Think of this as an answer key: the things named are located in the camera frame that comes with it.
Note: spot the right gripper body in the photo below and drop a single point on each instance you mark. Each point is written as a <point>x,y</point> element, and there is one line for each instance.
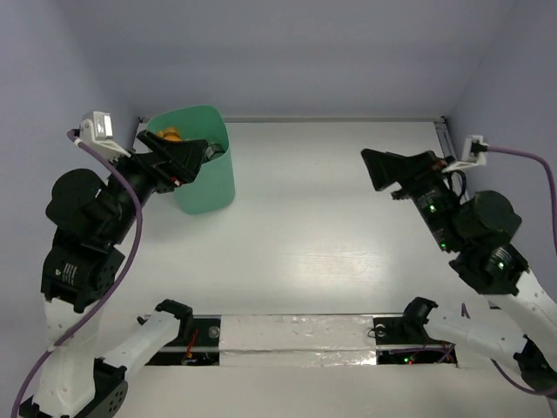
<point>433,201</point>

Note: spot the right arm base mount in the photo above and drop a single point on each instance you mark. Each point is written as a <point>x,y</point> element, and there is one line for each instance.
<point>402,340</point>

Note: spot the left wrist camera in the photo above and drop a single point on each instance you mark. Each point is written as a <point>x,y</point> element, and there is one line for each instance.
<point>96,131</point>

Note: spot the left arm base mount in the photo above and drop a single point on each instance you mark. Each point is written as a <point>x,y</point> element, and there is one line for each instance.
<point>197,343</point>

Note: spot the aluminium rail right edge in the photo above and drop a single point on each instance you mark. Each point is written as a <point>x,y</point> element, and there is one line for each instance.
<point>443,134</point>

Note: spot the clear Pepsi bottle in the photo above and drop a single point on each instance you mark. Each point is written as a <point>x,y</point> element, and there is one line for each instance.
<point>213,151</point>

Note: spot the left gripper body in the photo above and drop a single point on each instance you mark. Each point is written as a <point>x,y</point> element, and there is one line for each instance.
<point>161,163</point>

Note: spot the green plastic bin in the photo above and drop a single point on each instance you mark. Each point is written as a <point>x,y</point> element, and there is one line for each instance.
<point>214,187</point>

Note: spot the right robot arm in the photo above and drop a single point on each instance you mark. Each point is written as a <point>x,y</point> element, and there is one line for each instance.
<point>480,232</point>

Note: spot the amber ribbed orange bottle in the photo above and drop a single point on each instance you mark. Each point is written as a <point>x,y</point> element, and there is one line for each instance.
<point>170,134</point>

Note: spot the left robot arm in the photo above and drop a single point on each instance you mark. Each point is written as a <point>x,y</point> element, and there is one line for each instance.
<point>84,268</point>

